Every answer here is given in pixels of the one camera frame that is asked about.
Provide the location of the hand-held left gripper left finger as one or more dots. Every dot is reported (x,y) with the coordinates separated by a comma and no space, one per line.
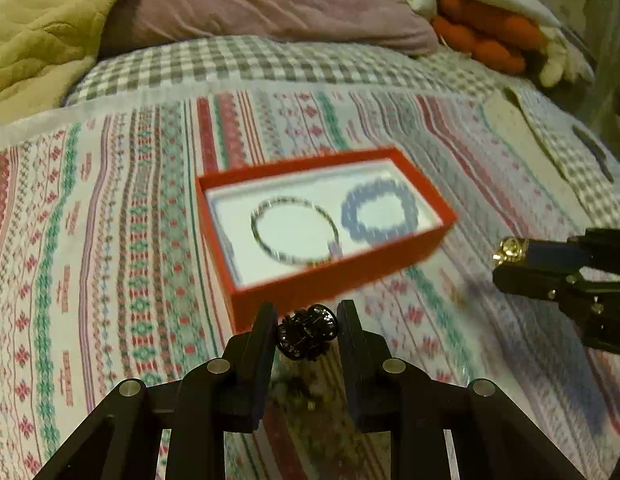
(266,340)

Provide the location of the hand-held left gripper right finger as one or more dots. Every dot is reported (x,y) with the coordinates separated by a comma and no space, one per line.
(351,340)

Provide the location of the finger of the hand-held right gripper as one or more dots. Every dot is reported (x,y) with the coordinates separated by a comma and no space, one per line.
(524,280)
(549,252)

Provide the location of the red jewelry box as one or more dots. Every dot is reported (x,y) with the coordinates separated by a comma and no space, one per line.
(310,280)

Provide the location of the beige spotted cloth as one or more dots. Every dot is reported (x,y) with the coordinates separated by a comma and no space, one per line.
(514,130)

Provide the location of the striped patterned cloth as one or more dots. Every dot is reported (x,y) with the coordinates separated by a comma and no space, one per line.
(115,240)

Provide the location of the white plush toy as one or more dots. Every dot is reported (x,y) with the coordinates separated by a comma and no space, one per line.
(554,55)

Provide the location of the orange carrot plush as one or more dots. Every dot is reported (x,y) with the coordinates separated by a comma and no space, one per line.
(484,35)

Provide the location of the grey checkered bed sheet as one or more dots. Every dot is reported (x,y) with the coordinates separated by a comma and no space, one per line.
(250,62)

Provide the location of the purple pillow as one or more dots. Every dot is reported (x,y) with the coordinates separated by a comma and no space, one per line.
(270,5)

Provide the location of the olive green blanket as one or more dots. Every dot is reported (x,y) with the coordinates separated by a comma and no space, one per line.
(40,25)

